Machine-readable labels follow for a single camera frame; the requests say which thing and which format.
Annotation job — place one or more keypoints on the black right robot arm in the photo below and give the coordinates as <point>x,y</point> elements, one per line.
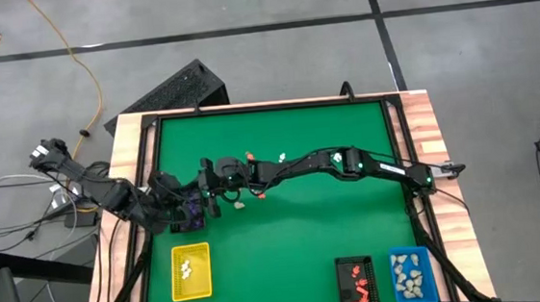
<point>348,164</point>

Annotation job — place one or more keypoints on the beige plastic skull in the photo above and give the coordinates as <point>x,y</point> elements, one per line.
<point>419,281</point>
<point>418,293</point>
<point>402,278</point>
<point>394,260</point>
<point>239,205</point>
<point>400,287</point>
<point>408,294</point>
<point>398,269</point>
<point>410,284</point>
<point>414,258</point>
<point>402,258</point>
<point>416,272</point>

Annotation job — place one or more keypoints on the wooden table board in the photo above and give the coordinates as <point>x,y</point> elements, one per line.
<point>419,120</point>

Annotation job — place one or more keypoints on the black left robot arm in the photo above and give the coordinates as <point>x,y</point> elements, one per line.
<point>104,193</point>

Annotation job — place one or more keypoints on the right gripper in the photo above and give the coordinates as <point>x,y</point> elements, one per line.
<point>230,173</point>

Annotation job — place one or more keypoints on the yellow plastic mesh basket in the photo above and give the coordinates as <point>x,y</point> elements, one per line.
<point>201,289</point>

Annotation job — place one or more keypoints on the purple plastic spider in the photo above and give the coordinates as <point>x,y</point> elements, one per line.
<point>193,206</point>
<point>190,223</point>

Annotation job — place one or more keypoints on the black floor beam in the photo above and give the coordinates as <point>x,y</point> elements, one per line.
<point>33,268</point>

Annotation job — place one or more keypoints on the blue plastic mesh basket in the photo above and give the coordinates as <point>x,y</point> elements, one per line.
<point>431,298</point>

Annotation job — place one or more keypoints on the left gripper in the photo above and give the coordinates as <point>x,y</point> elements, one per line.
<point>164,190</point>

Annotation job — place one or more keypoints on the black metal table frame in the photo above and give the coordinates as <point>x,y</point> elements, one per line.
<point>271,107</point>

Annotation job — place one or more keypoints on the black perforated computer case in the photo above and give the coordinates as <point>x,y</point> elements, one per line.
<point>178,88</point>

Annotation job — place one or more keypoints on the black plastic mesh basket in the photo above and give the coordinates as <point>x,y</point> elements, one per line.
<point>199,225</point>
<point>345,285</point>

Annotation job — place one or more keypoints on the white skeleton figure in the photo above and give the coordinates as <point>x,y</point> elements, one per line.
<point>186,273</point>
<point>281,157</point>
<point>185,264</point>

